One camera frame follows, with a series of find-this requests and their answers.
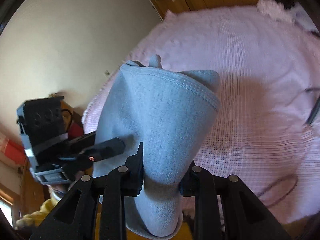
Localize light blue fleece pants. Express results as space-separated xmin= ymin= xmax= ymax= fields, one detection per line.
xmin=93 ymin=55 xmax=220 ymax=239

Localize red container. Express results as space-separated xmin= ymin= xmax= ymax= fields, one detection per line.
xmin=67 ymin=122 xmax=84 ymax=139

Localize white red patterned curtain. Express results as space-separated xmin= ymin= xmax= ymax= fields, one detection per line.
xmin=0 ymin=133 xmax=26 ymax=168

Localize brown wooden cabinet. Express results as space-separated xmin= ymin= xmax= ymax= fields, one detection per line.
xmin=16 ymin=96 xmax=74 ymax=215

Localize yellow fluffy cloth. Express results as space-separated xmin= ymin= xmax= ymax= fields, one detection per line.
xmin=15 ymin=198 xmax=59 ymax=230

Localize pink checkered bed sheet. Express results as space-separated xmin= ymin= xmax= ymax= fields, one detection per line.
xmin=82 ymin=6 xmax=319 ymax=224

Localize black cable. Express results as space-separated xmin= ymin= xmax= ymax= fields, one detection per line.
xmin=256 ymin=173 xmax=299 ymax=208

